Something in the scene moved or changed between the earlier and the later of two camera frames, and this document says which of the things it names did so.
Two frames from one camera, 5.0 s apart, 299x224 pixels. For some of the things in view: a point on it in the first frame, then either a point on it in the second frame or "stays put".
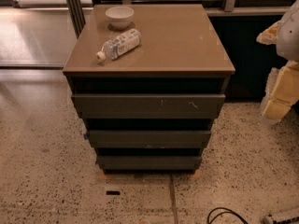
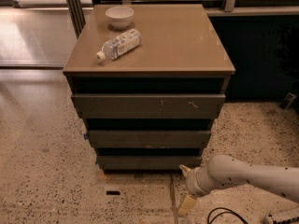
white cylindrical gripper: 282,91 → 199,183
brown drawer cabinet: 150,111 stays put
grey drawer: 148,105 stays put
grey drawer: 149,163 stays put
